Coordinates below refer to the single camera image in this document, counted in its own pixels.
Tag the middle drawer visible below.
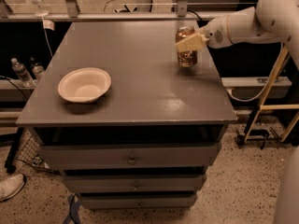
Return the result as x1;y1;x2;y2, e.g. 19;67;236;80
63;175;206;193

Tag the wire mesh basket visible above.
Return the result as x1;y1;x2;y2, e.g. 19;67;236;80
17;136;54;174

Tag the bottom drawer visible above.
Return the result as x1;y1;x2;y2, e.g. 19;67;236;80
80;194;197;209

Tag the white shoe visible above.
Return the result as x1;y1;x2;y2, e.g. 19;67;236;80
0;174;26;202

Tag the orange soda can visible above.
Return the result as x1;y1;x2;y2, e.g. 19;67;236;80
176;26;197;68

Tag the clear water bottle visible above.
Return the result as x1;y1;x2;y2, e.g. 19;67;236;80
11;58;34;88
29;57;45;80

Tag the metal rail frame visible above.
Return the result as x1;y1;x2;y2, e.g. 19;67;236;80
0;0;260;24

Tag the clear water bottle front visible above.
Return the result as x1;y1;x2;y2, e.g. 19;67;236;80
11;58;34;88

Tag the blue strap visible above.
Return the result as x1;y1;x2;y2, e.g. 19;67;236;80
62;193;83;224

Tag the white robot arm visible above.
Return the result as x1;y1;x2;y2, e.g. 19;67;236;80
176;0;299;224

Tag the white paper bowl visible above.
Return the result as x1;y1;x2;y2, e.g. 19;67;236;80
58;67;111;104

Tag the white cable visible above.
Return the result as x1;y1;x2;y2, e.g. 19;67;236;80
40;15;54;59

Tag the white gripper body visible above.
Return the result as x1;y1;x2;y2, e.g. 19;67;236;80
204;16;233;49

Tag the clear water bottle rear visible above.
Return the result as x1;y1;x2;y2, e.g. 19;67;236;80
29;57;45;80

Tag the drawer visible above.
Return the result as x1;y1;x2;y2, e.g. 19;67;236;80
37;142;221;170
63;175;206;193
80;194;197;209

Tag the top drawer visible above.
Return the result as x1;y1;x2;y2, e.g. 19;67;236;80
37;142;221;170

